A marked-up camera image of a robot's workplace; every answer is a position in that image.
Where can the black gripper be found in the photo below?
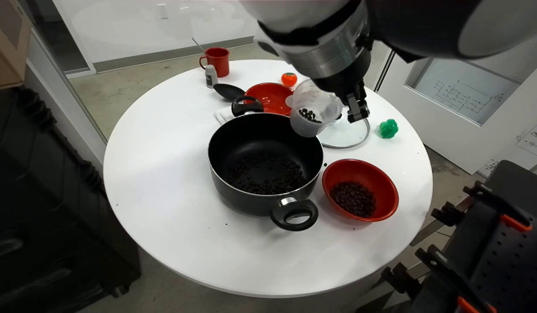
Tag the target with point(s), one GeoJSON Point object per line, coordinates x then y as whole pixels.
{"type": "Point", "coordinates": [348, 78]}

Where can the clear plastic cup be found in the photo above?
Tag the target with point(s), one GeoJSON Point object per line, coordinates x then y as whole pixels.
{"type": "Point", "coordinates": [314, 95]}

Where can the glass lid black knob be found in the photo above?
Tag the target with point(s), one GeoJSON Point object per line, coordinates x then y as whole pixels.
{"type": "Point", "coordinates": [348, 135]}

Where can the green toy vegetable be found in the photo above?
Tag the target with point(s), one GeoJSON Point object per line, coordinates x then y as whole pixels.
{"type": "Point", "coordinates": [388, 127]}

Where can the red bowl with beans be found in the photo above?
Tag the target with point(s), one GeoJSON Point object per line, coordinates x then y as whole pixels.
{"type": "Point", "coordinates": [366, 170]}

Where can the orange toy tomato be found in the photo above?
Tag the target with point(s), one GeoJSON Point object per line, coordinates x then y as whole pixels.
{"type": "Point", "coordinates": [288, 80]}

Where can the red plate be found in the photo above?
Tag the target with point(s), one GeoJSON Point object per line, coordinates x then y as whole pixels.
{"type": "Point", "coordinates": [270, 95]}

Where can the black cooking pot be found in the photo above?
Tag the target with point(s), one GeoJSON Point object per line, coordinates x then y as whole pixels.
{"type": "Point", "coordinates": [261, 167]}

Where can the red mug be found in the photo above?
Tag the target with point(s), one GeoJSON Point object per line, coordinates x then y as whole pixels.
{"type": "Point", "coordinates": [218, 61]}

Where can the small grey shaker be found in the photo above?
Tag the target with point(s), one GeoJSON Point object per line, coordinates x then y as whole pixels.
{"type": "Point", "coordinates": [211, 74]}

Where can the black clamp orange tip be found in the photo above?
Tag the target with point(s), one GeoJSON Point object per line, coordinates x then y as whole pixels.
{"type": "Point", "coordinates": [494, 201]}
{"type": "Point", "coordinates": [447, 271]}

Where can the cardboard box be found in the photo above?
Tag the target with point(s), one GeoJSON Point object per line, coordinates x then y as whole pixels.
{"type": "Point", "coordinates": [4, 57]}

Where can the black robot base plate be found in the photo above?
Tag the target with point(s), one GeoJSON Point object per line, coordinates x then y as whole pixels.
{"type": "Point", "coordinates": [512, 261]}

